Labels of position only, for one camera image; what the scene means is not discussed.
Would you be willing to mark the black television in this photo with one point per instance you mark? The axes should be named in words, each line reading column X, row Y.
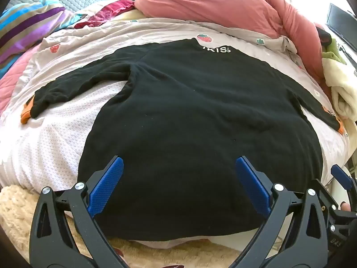
column 340, row 22

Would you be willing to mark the beige fluffy rug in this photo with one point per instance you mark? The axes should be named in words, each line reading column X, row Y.
column 16, row 209

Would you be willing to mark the black sweater with orange cuffs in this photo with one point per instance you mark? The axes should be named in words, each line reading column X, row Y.
column 181, row 117

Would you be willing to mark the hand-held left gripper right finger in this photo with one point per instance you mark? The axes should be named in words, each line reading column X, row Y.
column 252, row 184

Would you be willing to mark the striped blanket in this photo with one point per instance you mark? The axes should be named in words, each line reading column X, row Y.
column 28, row 25

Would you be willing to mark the strawberry print quilt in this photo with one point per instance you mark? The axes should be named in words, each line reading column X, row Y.
column 64, row 134

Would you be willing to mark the cream fleece blanket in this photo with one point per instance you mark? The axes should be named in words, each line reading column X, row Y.
column 343, row 89

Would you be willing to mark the red ruffled cloth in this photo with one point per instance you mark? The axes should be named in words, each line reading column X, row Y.
column 106, row 14

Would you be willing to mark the green plush toy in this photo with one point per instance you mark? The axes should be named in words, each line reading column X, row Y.
column 333, row 48

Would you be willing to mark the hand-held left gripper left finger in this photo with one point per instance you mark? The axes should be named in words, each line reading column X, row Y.
column 107, row 184

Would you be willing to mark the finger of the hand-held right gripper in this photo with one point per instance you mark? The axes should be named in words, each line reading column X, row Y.
column 342, row 178

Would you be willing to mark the dark plush item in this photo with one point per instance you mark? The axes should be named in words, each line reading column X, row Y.
column 325, row 36

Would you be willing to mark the pink duvet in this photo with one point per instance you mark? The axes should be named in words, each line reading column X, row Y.
column 223, row 5

